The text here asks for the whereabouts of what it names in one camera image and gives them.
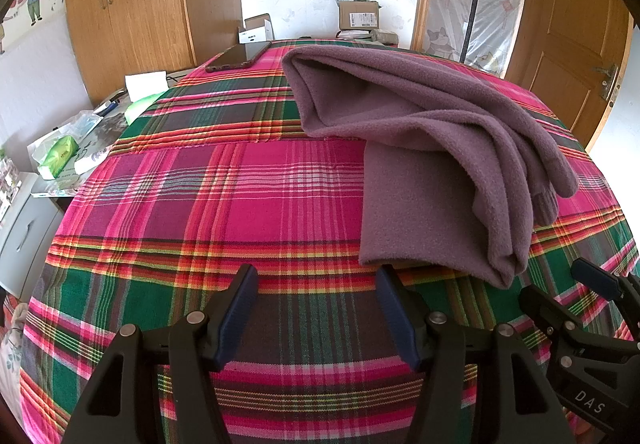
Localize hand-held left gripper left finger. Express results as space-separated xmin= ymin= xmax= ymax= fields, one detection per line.
xmin=62 ymin=263 xmax=259 ymax=444

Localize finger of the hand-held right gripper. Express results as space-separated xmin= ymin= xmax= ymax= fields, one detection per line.
xmin=519 ymin=285 xmax=587 ymax=341
xmin=571 ymin=258 xmax=640 ymax=342

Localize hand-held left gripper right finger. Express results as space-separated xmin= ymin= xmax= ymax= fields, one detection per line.
xmin=375 ymin=264 xmax=571 ymax=444

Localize plaid bed sheet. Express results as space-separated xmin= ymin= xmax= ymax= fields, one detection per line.
xmin=20 ymin=38 xmax=640 ymax=444

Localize brass door lock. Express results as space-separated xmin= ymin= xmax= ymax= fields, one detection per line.
xmin=592 ymin=64 xmax=621 ymax=101

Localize white tube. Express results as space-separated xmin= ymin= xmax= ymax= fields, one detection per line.
xmin=74 ymin=146 xmax=112 ymax=175

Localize folding table with printed top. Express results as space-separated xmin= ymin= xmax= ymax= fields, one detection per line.
xmin=30 ymin=69 xmax=193 ymax=197

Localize open green tissue pack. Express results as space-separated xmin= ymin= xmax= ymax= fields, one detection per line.
xmin=122 ymin=71 xmax=168 ymax=125

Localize clear plastic packet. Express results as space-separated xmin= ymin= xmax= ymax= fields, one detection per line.
xmin=62 ymin=109 xmax=103 ymax=137

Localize black smartphone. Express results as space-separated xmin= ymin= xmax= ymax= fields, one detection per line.
xmin=205 ymin=40 xmax=272 ymax=73

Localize wooden door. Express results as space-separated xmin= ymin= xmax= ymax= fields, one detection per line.
xmin=505 ymin=0 xmax=636 ymax=150

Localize small white box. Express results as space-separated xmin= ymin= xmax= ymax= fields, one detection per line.
xmin=237 ymin=13 xmax=274 ymax=45

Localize grey plastic parcels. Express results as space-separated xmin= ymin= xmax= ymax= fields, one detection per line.
xmin=350 ymin=26 xmax=401 ymax=46

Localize brown cardboard box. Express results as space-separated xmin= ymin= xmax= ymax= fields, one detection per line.
xmin=338 ymin=0 xmax=380 ymax=31

